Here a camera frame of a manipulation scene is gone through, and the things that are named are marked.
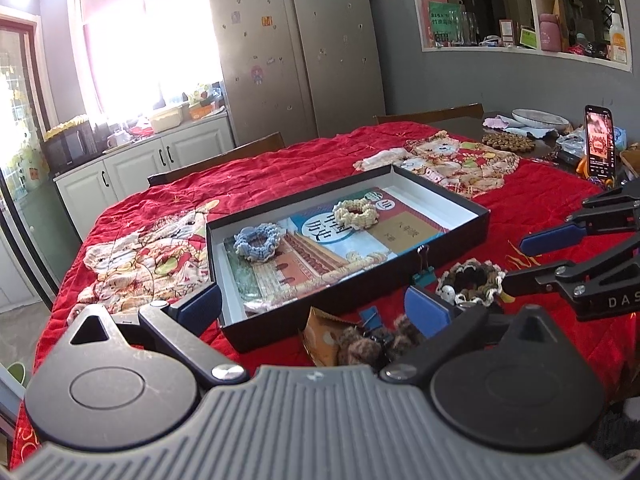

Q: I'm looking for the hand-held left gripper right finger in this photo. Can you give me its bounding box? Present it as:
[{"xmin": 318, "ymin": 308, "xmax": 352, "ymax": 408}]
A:
[{"xmin": 380, "ymin": 286, "xmax": 567, "ymax": 384}]

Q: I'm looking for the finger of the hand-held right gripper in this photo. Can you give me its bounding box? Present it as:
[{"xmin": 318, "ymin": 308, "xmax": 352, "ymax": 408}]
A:
[
  {"xmin": 501, "ymin": 247, "xmax": 640, "ymax": 298},
  {"xmin": 519, "ymin": 180, "xmax": 640, "ymax": 257}
]

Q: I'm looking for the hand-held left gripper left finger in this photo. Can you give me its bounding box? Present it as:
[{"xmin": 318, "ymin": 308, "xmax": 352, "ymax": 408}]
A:
[{"xmin": 69, "ymin": 282, "xmax": 250, "ymax": 387}]

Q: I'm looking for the black white-trimmed scrunchie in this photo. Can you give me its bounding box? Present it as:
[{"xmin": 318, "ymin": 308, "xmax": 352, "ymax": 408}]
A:
[{"xmin": 435, "ymin": 272, "xmax": 502, "ymax": 307}]

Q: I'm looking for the brown fuzzy hair clip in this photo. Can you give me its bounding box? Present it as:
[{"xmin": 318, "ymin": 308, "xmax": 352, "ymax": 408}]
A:
[{"xmin": 334, "ymin": 314, "xmax": 427, "ymax": 367}]

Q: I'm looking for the black shallow box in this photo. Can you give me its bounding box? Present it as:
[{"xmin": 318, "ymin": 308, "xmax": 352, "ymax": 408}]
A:
[{"xmin": 206, "ymin": 162, "xmax": 490, "ymax": 354}]

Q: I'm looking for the gold foil wrapper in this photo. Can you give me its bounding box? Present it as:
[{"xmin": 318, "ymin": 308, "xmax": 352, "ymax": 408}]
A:
[{"xmin": 299, "ymin": 306, "xmax": 351, "ymax": 367}]

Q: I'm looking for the green black binder clip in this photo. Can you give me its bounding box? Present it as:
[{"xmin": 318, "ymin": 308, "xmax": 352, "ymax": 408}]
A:
[{"xmin": 412, "ymin": 246, "xmax": 437, "ymax": 287}]

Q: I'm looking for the blue crochet scrunchie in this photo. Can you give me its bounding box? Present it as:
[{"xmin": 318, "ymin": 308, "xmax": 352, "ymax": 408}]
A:
[{"xmin": 233, "ymin": 223, "xmax": 285, "ymax": 261}]

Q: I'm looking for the clear plastic bag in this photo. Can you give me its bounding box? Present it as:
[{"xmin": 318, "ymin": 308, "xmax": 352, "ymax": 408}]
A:
[{"xmin": 556, "ymin": 126, "xmax": 627, "ymax": 153}]

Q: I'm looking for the wooden bead trivet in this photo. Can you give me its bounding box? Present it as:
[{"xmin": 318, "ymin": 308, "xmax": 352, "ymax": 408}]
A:
[{"xmin": 480, "ymin": 131, "xmax": 536, "ymax": 154}]

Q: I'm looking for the black smartphone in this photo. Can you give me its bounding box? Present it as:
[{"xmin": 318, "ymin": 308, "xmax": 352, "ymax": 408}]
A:
[{"xmin": 583, "ymin": 104, "xmax": 617, "ymax": 181}]

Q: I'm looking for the illustrated textbook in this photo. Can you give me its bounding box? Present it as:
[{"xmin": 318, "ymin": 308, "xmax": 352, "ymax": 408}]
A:
[{"xmin": 222, "ymin": 186, "xmax": 450, "ymax": 317}]

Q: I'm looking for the cream crochet scrunchie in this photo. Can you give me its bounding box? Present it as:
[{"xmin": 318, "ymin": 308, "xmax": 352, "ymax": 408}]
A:
[{"xmin": 333, "ymin": 199, "xmax": 380, "ymax": 229}]

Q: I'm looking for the white ceramic plate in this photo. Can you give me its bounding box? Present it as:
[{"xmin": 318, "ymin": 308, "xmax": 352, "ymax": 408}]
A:
[{"xmin": 511, "ymin": 108, "xmax": 571, "ymax": 129}]

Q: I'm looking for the pink cloth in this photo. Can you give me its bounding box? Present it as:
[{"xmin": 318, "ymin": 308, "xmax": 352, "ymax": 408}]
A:
[{"xmin": 482, "ymin": 115, "xmax": 522, "ymax": 131}]

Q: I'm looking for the dark wooden chair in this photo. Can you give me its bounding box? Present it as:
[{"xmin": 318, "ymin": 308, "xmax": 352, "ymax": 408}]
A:
[
  {"xmin": 374, "ymin": 103, "xmax": 485, "ymax": 127},
  {"xmin": 146, "ymin": 131, "xmax": 287, "ymax": 187}
]

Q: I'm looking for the white kitchen cabinet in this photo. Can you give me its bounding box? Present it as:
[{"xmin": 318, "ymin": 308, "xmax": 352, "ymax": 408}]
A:
[{"xmin": 52, "ymin": 109, "xmax": 237, "ymax": 242}]

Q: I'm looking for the red printed blanket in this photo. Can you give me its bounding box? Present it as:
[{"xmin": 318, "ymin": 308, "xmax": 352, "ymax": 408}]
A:
[{"xmin": 11, "ymin": 120, "xmax": 640, "ymax": 471}]

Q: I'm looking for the cream storage box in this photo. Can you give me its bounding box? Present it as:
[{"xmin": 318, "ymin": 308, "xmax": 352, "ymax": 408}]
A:
[{"xmin": 149, "ymin": 106, "xmax": 184, "ymax": 134}]

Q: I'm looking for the pink bottle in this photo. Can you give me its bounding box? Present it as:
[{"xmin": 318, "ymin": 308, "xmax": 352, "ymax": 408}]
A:
[{"xmin": 538, "ymin": 13, "xmax": 564, "ymax": 53}]

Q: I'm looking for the black microwave oven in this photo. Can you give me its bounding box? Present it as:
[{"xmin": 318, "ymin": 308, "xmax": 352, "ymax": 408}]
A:
[{"xmin": 41, "ymin": 121, "xmax": 99, "ymax": 175}]

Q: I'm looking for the white orange-label bottle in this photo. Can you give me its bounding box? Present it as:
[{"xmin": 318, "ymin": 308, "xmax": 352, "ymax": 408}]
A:
[{"xmin": 607, "ymin": 12, "xmax": 629, "ymax": 64}]

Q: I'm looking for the clear drinking glasses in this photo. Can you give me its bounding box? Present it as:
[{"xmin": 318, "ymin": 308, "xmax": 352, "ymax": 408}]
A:
[{"xmin": 456, "ymin": 10, "xmax": 482, "ymax": 46}]

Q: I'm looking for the brown-framed glass door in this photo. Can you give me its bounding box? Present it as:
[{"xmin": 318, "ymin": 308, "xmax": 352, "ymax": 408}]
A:
[{"xmin": 0, "ymin": 12, "xmax": 63, "ymax": 312}]

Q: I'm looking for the green sign card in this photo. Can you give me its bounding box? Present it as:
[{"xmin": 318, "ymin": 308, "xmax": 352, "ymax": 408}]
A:
[{"xmin": 427, "ymin": 1, "xmax": 464, "ymax": 44}]

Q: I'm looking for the silver double-door refrigerator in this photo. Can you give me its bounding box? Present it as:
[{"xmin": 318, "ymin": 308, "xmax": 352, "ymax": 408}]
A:
[{"xmin": 201, "ymin": 0, "xmax": 387, "ymax": 150}]

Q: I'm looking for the bright window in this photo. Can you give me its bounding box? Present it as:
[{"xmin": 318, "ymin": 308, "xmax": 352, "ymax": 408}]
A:
[{"xmin": 74, "ymin": 0, "xmax": 226, "ymax": 117}]

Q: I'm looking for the white wall shelf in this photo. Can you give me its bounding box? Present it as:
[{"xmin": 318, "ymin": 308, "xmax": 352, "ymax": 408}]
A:
[{"xmin": 405, "ymin": 0, "xmax": 634, "ymax": 74}]

